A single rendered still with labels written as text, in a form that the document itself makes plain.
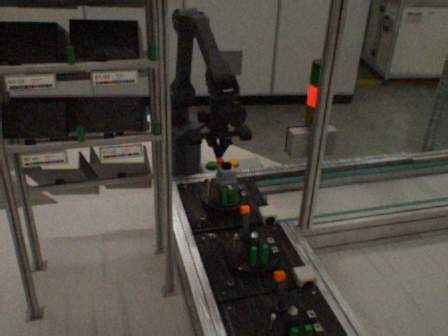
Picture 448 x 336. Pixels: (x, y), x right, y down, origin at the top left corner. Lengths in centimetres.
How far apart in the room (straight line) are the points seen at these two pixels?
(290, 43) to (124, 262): 332
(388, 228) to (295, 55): 312
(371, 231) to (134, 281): 68
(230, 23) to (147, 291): 325
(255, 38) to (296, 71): 50
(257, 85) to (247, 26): 55
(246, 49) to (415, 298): 328
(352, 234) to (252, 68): 312
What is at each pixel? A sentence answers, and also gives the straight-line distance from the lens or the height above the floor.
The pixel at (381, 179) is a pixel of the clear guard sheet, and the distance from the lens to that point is 139.
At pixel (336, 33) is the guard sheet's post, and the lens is 113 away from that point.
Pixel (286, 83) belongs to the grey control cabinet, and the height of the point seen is 22.
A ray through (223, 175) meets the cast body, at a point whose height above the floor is 108.
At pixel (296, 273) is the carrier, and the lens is 117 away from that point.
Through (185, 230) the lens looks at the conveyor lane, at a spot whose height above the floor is 96.
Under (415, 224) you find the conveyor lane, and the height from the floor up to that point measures 92.
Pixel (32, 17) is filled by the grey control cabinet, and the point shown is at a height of 79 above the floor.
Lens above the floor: 176
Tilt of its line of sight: 30 degrees down
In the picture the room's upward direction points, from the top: 2 degrees clockwise
